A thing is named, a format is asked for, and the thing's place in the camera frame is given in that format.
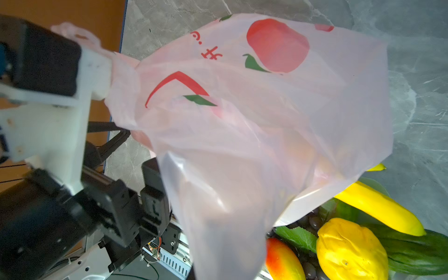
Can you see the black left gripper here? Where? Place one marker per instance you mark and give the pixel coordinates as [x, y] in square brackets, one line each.
[41, 221]

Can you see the pink printed plastic bag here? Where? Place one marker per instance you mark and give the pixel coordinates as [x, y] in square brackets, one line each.
[255, 121]

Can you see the red yellow mango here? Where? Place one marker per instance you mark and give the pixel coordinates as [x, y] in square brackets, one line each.
[281, 262]

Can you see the yellow lemon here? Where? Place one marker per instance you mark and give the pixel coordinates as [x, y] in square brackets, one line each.
[348, 251]

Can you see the yellow banana bunch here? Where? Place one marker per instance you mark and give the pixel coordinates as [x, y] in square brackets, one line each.
[360, 196]

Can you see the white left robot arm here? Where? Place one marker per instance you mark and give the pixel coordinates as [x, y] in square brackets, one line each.
[82, 262]

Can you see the dark purple grape bunch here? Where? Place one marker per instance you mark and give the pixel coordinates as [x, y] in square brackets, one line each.
[301, 237]

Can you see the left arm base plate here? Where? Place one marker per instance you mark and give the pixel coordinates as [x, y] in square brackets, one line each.
[167, 238]

